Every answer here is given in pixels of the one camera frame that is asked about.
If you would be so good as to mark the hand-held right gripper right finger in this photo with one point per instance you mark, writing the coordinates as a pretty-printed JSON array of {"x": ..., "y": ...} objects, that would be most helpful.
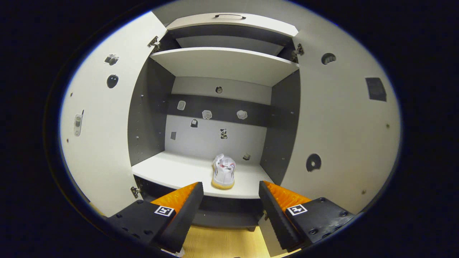
[{"x": 276, "y": 218}]

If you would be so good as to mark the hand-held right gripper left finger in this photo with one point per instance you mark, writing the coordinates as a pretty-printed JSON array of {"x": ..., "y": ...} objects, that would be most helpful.
[{"x": 186, "y": 218}]

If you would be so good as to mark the white grey shoe cabinet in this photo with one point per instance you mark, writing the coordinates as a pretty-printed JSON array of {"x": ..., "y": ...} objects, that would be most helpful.
[{"x": 200, "y": 168}]

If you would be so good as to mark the shoe cabinet door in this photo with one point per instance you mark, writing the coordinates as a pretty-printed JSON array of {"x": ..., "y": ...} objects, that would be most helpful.
[
  {"x": 340, "y": 125},
  {"x": 100, "y": 143}
]

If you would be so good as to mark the white cabinet drawer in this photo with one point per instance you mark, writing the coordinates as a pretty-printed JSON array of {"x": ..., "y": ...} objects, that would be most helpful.
[{"x": 229, "y": 27}]

